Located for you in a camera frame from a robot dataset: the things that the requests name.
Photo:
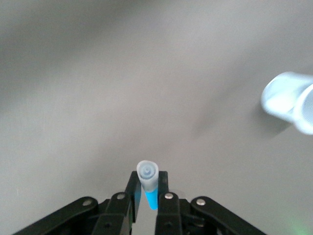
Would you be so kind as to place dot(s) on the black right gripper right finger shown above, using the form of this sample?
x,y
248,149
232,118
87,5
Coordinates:
x,y
176,208

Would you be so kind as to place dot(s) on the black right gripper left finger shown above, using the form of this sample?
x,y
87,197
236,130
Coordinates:
x,y
117,210

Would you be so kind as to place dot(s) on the blue marker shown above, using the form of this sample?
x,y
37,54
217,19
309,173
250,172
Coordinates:
x,y
149,182

